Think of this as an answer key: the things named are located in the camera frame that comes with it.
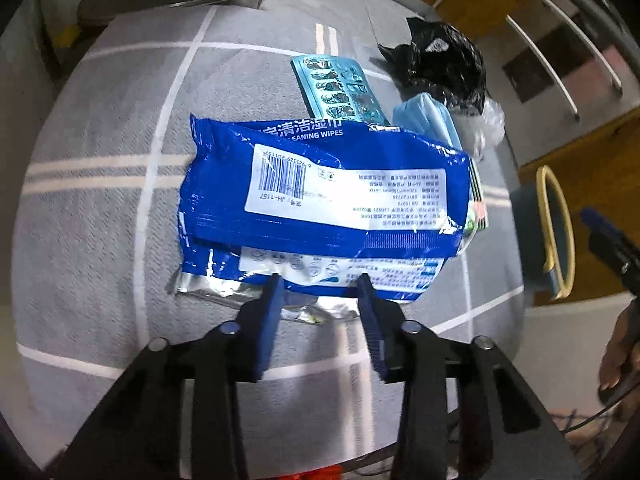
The blue bucket with yellow rim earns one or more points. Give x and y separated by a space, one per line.
527 230

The clear plastic bag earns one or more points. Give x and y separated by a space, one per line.
485 125

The blue face mask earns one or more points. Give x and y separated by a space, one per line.
425 117

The grey checked tablecloth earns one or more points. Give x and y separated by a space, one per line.
100 210

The black plastic bag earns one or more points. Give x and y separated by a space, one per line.
440 65

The striped packet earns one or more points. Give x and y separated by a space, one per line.
477 195

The person's right hand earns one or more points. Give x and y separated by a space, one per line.
617 350

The teal blister pack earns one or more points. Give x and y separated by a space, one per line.
340 87

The steel built-in oven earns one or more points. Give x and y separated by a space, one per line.
590 95

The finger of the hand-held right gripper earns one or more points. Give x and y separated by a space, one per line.
600 225

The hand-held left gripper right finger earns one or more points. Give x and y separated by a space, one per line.
372 330

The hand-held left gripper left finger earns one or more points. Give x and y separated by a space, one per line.
267 325

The blue wet wipes packet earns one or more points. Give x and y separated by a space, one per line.
325 195

